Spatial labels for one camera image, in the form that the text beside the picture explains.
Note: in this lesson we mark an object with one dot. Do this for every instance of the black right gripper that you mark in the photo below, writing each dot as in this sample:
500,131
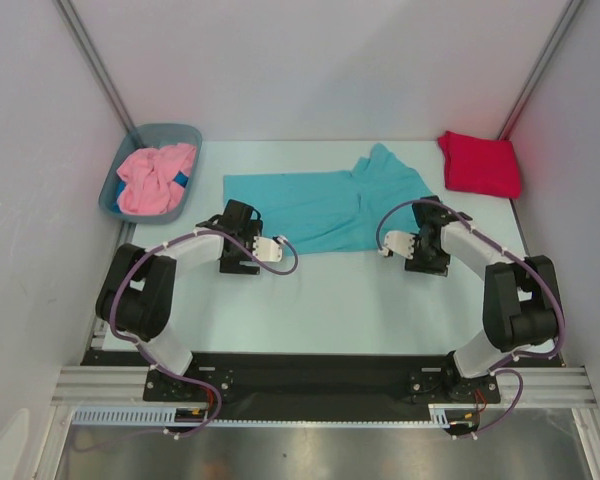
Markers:
427,265

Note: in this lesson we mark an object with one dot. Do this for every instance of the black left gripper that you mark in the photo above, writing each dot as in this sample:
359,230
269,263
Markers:
232,264

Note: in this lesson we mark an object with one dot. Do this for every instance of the teal t-shirt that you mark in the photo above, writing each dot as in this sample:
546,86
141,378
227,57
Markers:
335,211

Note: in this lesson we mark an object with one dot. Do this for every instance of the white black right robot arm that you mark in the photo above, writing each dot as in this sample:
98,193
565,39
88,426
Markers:
520,307

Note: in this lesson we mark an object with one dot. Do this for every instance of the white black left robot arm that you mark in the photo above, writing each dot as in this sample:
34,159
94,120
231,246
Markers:
137,294

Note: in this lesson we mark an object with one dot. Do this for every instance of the blue t-shirt in basket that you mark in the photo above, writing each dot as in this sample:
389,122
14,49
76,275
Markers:
151,200

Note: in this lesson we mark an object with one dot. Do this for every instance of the pink t-shirt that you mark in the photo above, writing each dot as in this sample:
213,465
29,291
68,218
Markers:
147,166

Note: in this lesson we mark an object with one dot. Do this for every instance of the folded red t-shirt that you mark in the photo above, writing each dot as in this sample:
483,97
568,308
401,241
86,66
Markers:
480,166

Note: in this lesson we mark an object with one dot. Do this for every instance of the grey-blue plastic basket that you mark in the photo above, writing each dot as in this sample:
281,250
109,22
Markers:
154,135

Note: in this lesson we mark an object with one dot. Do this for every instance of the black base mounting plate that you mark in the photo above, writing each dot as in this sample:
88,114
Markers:
415,379

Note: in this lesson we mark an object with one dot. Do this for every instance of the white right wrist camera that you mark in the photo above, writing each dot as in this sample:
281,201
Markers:
399,243

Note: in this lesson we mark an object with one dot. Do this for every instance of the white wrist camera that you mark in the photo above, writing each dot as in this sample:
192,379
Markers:
268,250
399,243

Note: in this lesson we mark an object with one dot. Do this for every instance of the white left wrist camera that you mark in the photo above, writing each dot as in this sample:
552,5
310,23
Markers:
268,250

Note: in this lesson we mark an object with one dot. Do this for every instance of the white slotted cable duct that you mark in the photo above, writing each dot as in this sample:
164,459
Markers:
172,417

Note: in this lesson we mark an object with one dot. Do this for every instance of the aluminium front rail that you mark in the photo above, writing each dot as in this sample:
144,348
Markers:
543,387

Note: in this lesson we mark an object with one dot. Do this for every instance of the right aluminium corner post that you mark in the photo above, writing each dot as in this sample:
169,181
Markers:
566,20

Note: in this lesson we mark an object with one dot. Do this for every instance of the aluminium corner post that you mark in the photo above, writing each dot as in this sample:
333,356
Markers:
88,50
566,20

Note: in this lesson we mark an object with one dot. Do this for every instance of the left aluminium corner post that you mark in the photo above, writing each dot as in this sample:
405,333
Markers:
88,50

